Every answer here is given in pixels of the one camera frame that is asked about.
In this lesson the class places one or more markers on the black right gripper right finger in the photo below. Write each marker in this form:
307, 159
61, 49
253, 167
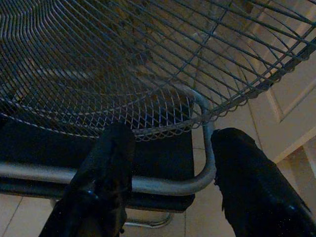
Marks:
256, 187

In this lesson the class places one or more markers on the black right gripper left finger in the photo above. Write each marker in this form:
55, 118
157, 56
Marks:
103, 177

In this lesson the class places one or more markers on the black seat chrome tube chair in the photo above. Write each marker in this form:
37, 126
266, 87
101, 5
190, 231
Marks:
163, 158

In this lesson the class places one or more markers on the white panelled door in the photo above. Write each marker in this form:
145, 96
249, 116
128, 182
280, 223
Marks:
293, 98

